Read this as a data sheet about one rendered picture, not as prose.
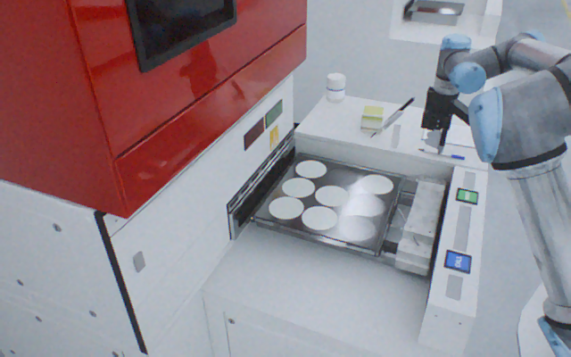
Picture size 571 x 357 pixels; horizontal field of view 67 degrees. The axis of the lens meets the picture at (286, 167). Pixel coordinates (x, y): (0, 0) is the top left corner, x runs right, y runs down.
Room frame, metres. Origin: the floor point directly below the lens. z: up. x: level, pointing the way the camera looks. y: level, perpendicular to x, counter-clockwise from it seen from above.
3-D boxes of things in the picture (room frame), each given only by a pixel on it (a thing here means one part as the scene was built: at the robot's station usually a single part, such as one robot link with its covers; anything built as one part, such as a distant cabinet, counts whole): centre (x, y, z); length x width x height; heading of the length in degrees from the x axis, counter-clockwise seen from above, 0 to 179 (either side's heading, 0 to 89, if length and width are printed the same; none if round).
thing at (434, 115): (1.13, -0.45, 1.12); 0.09 x 0.08 x 0.12; 66
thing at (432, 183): (1.07, -0.45, 0.89); 0.08 x 0.03 x 0.03; 66
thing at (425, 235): (0.85, -0.35, 0.89); 0.08 x 0.03 x 0.03; 66
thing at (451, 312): (0.80, -0.44, 0.89); 0.55 x 0.09 x 0.14; 156
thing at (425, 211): (0.92, -0.38, 0.87); 0.36 x 0.08 x 0.03; 156
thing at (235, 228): (1.08, 0.06, 0.89); 0.44 x 0.02 x 0.10; 156
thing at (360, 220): (1.01, -0.13, 0.90); 0.34 x 0.34 x 0.01; 66
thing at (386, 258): (0.88, -0.14, 0.84); 0.50 x 0.02 x 0.03; 66
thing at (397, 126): (1.19, -0.33, 1.03); 0.06 x 0.04 x 0.13; 66
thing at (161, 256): (0.93, 0.15, 1.02); 0.82 x 0.03 x 0.40; 156
